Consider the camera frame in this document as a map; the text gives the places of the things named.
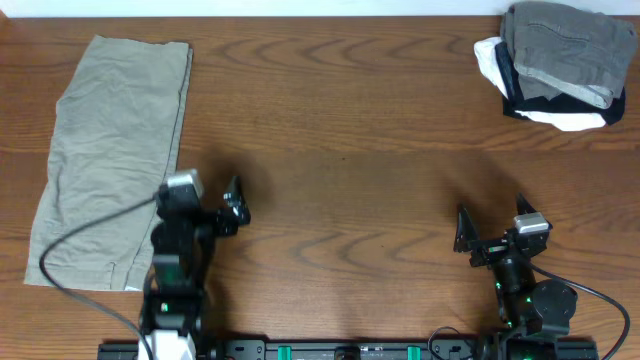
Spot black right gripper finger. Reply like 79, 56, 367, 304
453, 204, 479, 253
516, 193, 537, 215

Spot grey shorts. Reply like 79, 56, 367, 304
500, 1, 639, 109

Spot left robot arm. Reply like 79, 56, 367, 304
137, 169, 251, 359

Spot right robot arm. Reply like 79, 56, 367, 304
453, 195, 577, 360

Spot black garment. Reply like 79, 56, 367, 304
494, 42, 626, 125

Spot khaki folded shorts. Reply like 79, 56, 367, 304
24, 36, 193, 291

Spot white garment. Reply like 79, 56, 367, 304
474, 37, 606, 132

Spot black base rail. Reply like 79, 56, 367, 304
97, 330, 599, 360

